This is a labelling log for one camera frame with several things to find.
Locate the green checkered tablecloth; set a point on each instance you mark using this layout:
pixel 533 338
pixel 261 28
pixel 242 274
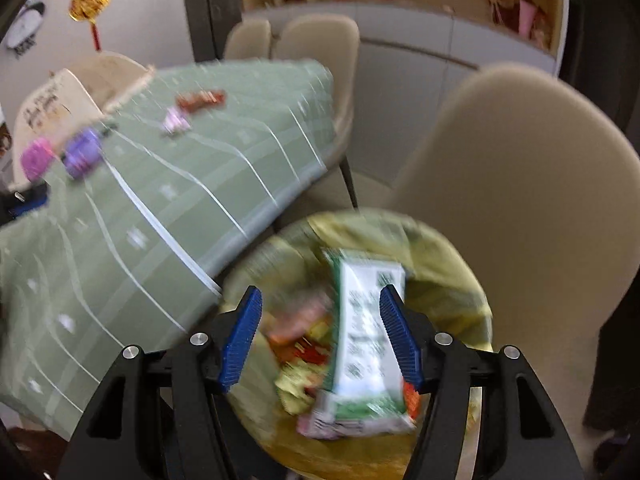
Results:
pixel 175 210

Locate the beige dining chair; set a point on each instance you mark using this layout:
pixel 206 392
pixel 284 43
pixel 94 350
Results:
pixel 247 40
pixel 320 45
pixel 525 200

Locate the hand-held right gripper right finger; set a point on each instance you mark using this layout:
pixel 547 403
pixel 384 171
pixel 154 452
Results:
pixel 400 340

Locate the pink gift box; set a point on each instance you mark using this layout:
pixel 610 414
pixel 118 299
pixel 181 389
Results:
pixel 527 19

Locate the gold red knot ornament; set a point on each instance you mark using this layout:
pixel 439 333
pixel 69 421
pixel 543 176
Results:
pixel 90 0

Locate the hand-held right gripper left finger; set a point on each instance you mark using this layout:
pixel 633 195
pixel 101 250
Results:
pixel 242 340

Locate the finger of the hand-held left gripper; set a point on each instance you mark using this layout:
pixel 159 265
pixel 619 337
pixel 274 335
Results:
pixel 27 206

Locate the pink plastic cup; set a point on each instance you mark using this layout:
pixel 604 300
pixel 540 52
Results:
pixel 37 160

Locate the cream printed chair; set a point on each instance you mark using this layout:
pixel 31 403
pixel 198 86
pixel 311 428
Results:
pixel 55 100

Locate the clear snack jar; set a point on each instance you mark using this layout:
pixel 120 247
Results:
pixel 541 30

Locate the dark glass cabinet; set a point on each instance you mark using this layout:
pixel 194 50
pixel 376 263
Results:
pixel 210 10

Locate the red-brown snack wrapper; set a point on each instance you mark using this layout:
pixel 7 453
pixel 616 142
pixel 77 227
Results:
pixel 200 100

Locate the green white snack packet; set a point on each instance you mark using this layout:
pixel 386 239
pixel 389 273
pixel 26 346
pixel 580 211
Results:
pixel 360 340

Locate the small pink wrapper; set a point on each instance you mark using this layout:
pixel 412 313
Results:
pixel 176 121

